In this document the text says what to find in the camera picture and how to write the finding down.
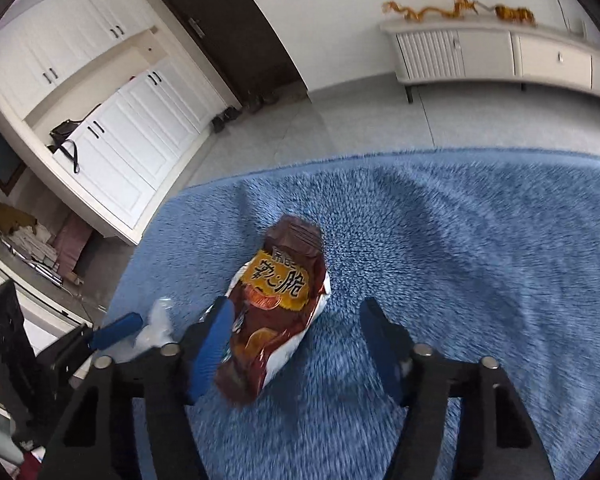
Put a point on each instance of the white television cabinet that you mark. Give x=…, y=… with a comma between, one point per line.
x=485, y=55

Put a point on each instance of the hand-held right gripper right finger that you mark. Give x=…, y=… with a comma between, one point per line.
x=380, y=350

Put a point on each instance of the clear plastic wrapper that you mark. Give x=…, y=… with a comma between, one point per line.
x=155, y=325

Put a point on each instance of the white wardrobe cabinets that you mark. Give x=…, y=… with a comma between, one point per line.
x=130, y=125

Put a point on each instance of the brown cloth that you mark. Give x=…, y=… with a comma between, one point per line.
x=7, y=216

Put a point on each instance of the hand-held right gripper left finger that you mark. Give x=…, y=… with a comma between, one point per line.
x=210, y=355

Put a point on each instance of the short golden ornament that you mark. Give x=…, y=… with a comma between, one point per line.
x=515, y=14

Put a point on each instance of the white wall socket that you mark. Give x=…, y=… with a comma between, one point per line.
x=582, y=28

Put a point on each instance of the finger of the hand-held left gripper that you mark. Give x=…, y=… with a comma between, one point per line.
x=117, y=331

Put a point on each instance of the long golden dragon ornament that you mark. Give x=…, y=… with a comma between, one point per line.
x=430, y=11

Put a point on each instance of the brown snack bag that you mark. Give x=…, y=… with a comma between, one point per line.
x=280, y=285

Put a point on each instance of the dark handbag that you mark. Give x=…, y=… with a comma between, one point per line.
x=62, y=132

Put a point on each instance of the blue fluffy blanket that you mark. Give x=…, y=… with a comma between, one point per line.
x=455, y=260

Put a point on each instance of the dark shoes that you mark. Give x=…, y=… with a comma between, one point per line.
x=225, y=119
x=260, y=103

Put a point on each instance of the dark framed panel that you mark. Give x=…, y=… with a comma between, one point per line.
x=0, y=160

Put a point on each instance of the dark brown door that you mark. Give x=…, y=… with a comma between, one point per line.
x=230, y=25

